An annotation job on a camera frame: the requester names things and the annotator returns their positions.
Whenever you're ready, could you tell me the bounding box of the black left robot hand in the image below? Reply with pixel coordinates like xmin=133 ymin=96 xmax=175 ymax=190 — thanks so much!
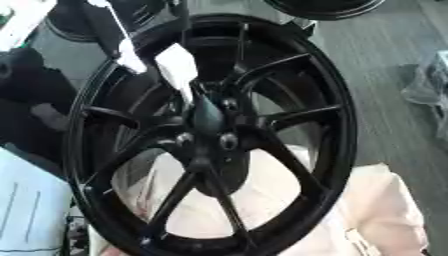
xmin=57 ymin=0 xmax=193 ymax=75

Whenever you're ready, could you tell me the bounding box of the black bulky object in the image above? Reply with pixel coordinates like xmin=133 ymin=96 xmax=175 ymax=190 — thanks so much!
xmin=0 ymin=46 xmax=81 ymax=174

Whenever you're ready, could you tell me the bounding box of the black round wheel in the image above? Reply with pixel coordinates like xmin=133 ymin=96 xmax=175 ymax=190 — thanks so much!
xmin=260 ymin=0 xmax=389 ymax=22

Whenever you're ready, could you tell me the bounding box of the black spoked wheel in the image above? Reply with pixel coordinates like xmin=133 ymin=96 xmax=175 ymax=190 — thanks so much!
xmin=61 ymin=13 xmax=359 ymax=256

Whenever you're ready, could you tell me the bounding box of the clear plastic bag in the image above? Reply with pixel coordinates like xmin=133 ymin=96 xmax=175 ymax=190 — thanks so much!
xmin=399 ymin=49 xmax=448 ymax=143

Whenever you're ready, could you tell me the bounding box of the cream fabric cover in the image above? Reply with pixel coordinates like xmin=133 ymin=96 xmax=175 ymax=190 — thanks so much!
xmin=85 ymin=145 xmax=431 ymax=256

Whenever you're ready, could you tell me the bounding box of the grey round container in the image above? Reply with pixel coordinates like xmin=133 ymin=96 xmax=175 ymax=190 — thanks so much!
xmin=26 ymin=18 xmax=121 ymax=90

